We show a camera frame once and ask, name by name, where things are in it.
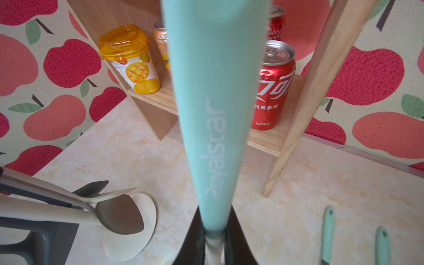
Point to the yellow mango cup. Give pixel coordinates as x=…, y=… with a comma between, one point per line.
x=127, y=48

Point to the orange soda can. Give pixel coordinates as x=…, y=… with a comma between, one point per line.
x=161, y=38

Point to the grey slotted spatula green handle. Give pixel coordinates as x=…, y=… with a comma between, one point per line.
x=327, y=235

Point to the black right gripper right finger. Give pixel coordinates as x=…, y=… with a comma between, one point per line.
x=237, y=251

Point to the grey turner green handle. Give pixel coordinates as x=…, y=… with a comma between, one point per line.
x=382, y=247

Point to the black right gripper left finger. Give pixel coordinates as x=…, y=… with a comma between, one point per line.
x=192, y=251

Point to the red cola can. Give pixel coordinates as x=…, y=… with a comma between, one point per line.
x=276, y=75
x=277, y=23

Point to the cream spoon green handle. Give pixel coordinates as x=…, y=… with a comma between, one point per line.
x=216, y=50

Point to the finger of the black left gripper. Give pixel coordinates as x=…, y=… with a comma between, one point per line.
x=121, y=218

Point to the red cola can back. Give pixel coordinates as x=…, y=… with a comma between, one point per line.
x=277, y=23

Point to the white utensil rack stand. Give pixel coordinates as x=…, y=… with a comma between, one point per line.
x=45, y=189

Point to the wooden two-tier shelf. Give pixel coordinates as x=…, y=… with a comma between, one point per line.
x=343, y=26

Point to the red cola can front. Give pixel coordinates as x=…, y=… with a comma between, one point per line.
x=276, y=75

